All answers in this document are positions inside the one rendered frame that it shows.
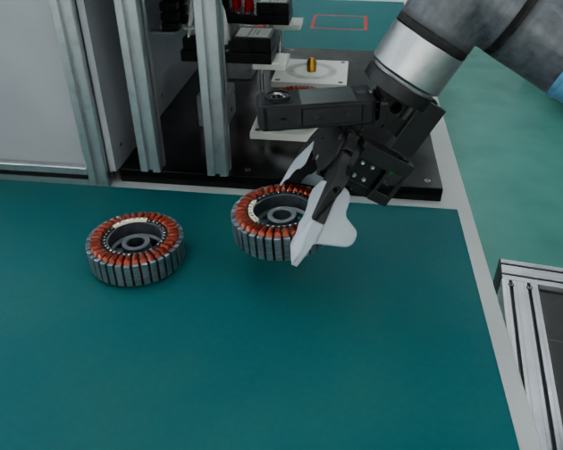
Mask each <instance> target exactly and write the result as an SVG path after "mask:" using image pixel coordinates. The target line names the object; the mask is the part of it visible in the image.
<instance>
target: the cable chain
mask: <svg viewBox="0 0 563 450"><path fill-rule="evenodd" d="M187 2H188V0H163V1H162V2H160V3H159V8H160V11H163V12H161V13H160V15H161V21H162V22H160V23H159V26H162V28H161V29H152V30H150V34H173V35H174V34H175V33H176V32H177V31H179V30H180V29H181V27H182V26H183V25H185V24H187V23H188V22H189V15H188V14H186V13H187V12H188V11H189V9H188V5H187V4H186V3H187Z"/></svg>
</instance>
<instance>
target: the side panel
mask: <svg viewBox="0 0 563 450"><path fill-rule="evenodd" d="M0 179H8V180H21V181H35V182H48V183H63V184H76V185H90V186H98V185H99V184H101V185H102V186H103V187H110V186H111V185H112V181H115V180H116V175H115V171H110V169H109V164H108V160H107V155H106V150H105V142H104V138H103V133H102V129H101V124H100V120H99V115H98V110H97V102H96V98H95V93H94V88H93V83H92V78H91V74H90V69H89V65H88V57H87V52H86V47H85V43H84V38H83V34H82V29H81V25H80V17H79V12H78V7H77V3H76V0H0Z"/></svg>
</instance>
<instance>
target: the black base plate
mask: <svg viewBox="0 0 563 450"><path fill-rule="evenodd" d="M281 52H282V53H285V54H290V59H304V60H308V59H309V58H310V57H314V58H315V59H316V60H327V61H349V67H348V78H347V86H358V85H367V86H369V88H370V89H371V91H372V92H373V89H374V88H376V86H377V85H376V84H375V83H373V82H372V81H371V80H370V79H369V78H368V77H367V76H366V74H365V72H364V70H365V69H366V66H367V65H368V64H369V63H370V61H371V60H372V59H375V58H374V51H363V50H338V49H314V48H289V47H283V48H282V50H281ZM375 60H376V59H375ZM225 66H226V81H227V82H234V85H235V103H236V112H235V113H234V115H233V117H232V119H231V122H230V124H229V128H230V144H231V170H230V171H229V175H228V177H220V174H217V173H216V174H215V176H208V175H207V168H206V148H205V138H204V127H199V124H198V114H197V95H198V93H199V92H200V86H199V75H198V68H197V70H196V71H195V72H194V74H193V75H192V76H191V77H190V79H189V80H188V81H187V83H186V84H185V85H184V87H183V88H182V89H181V91H180V92H179V93H178V95H177V96H176V97H174V99H173V100H172V102H171V103H170V104H169V105H168V107H167V108H166V109H165V111H164V112H163V113H162V115H161V116H160V121H161V127H162V134H163V141H164V153H165V160H166V165H165V166H164V167H163V169H162V171H161V172H153V170H149V171H141V169H140V164H139V154H138V149H137V148H135V149H134V150H133V152H132V153H131V154H130V156H129V157H128V158H127V160H126V161H125V162H124V163H123V165H122V166H121V168H120V173H121V178H122V181H132V182H146V183H160V184H174V185H188V186H202V187H216V188H243V189H259V188H261V187H266V186H269V185H273V188H274V185H275V184H281V182H282V180H283V178H284V176H285V174H286V172H287V171H288V169H289V167H290V166H291V165H292V163H293V162H294V160H295V159H296V157H297V154H298V153H299V151H300V150H301V148H302V147H303V146H304V144H305V143H306V142H300V141H284V140H267V139H251V138H250V131H251V129H252V126H253V124H254V121H255V119H256V116H257V111H256V97H257V95H258V94H259V93H260V73H259V70H256V72H255V74H254V76H253V78H252V79H228V67H227V63H226V64H225ZM274 73H275V71H273V70H264V74H265V92H267V91H271V90H276V89H279V88H281V87H271V80H272V78H273V75H274ZM410 161H411V162H412V164H413V165H414V167H415V168H414V169H413V171H412V172H411V173H410V174H409V176H408V177H407V179H406V180H405V181H404V183H403V184H402V185H401V187H400V188H399V190H398V191H397V192H396V193H395V195H394V196H393V197H392V198H396V199H410V200H424V201H438V202H440V201H441V195H442V190H443V187H442V183H441V176H440V173H439V169H438V165H437V161H436V157H435V153H434V149H433V142H432V138H431V134H429V135H428V137H427V138H426V139H425V141H424V142H423V144H422V145H420V147H419V148H418V149H417V151H416V152H415V154H414V155H413V156H412V158H411V159H410ZM401 178H402V177H401V176H400V175H398V174H396V173H394V172H393V173H392V175H391V176H390V177H389V176H387V178H386V179H385V181H386V183H387V185H388V188H387V189H386V190H385V192H384V193H383V192H380V191H378V190H377V191H378V192H380V193H382V194H385V195H386V196H388V195H389V193H390V192H391V191H392V190H393V189H394V188H395V186H396V185H397V184H398V182H399V181H400V179H401Z"/></svg>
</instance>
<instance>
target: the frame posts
mask: <svg viewBox="0 0 563 450"><path fill-rule="evenodd" d="M192 3H193V13H194V23H195V34H196V44H197V65H198V75H199V86H200V95H201V106H202V117H203V127H204V138H205V148H206V168H207V175H208V176H215V174H216V173H217V174H220V177H228V175H229V171H230V170H231V144H230V128H229V113H228V97H227V81H226V66H225V51H224V34H223V5H222V0H192ZM113 5H114V11H115V17H116V22H117V28H118V33H119V39H120V44H121V50H122V60H123V66H124V71H125V77H126V82H127V88H128V94H129V99H130V109H131V115H132V120H133V126H134V131H135V138H136V143H137V149H138V154H139V164H140V169H141V171H149V170H153V172H161V171H162V169H163V167H164V166H165V165H166V160H165V153H164V141H163V134H162V127H161V121H160V113H159V106H158V100H157V93H156V86H155V74H154V66H153V60H152V53H151V46H150V39H149V32H148V25H147V13H146V6H145V0H113Z"/></svg>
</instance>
